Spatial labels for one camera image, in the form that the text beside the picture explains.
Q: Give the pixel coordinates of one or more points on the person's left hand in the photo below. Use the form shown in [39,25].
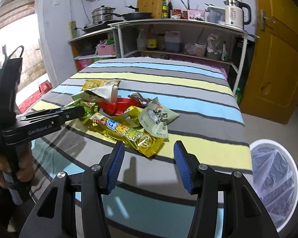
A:
[26,171]

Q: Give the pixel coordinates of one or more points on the yellow power strip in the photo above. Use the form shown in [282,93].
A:
[73,29]

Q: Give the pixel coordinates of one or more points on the white electric kettle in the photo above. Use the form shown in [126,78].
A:
[234,14]

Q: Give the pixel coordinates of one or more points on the clear plastic container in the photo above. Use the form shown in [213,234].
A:
[215,14]

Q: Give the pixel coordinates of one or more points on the black induction cooker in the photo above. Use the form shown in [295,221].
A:
[98,26]

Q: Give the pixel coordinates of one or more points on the wooden cutting board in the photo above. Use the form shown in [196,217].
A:
[153,6]

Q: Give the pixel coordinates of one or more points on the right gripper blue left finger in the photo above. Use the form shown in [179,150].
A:
[113,166]

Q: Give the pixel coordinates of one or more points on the white kitchen shelf unit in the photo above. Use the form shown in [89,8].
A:
[201,42]

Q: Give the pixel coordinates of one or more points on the gold snack wrapper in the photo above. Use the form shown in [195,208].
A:
[144,143]

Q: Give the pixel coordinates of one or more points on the black frying pan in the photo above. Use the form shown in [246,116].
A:
[136,15]

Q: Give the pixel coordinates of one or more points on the green snack packet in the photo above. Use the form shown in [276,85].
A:
[155,118]

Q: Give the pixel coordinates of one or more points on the green sauce bottle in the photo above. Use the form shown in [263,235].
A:
[164,10]

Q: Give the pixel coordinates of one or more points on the pink plastic basket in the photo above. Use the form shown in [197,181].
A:
[103,49]

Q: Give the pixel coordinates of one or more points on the striped tablecloth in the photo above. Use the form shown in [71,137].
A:
[192,103]

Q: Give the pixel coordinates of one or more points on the brown chocolate wrapper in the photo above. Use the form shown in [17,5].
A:
[143,102]

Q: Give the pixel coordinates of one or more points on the brown wooden door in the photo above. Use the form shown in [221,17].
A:
[271,90]

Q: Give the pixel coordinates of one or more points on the steel steamer pot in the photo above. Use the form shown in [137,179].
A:
[102,14]

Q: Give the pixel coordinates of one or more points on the white trash bin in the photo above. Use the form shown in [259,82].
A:
[275,180]

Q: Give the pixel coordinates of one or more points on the pink utensil holder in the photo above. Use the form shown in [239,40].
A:
[196,15]

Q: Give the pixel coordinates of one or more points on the red wrapper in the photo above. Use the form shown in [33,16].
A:
[119,106]

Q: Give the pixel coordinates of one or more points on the small green candy wrapper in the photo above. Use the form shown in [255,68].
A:
[81,109]

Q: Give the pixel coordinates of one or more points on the yellow snack bag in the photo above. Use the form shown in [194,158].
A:
[90,84]

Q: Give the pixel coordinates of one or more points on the dark soy sauce bottle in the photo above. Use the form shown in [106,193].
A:
[169,9]

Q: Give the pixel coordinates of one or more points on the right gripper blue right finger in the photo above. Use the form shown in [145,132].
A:
[185,166]

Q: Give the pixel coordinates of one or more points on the green detergent bottle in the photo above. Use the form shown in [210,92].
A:
[238,95]

